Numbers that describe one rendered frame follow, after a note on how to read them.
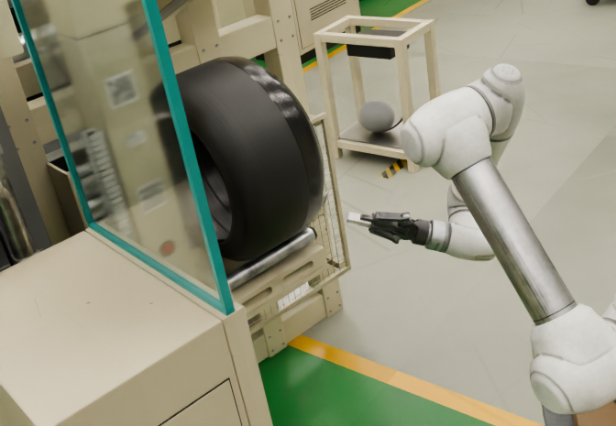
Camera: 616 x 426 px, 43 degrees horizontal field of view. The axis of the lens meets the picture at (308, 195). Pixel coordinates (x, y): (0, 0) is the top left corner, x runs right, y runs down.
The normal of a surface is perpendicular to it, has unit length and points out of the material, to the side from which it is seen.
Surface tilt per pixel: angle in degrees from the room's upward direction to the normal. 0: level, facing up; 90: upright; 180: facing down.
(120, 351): 0
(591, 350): 47
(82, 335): 0
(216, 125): 56
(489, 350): 0
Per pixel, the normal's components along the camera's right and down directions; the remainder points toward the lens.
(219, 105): 0.03, -0.44
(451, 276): -0.16, -0.87
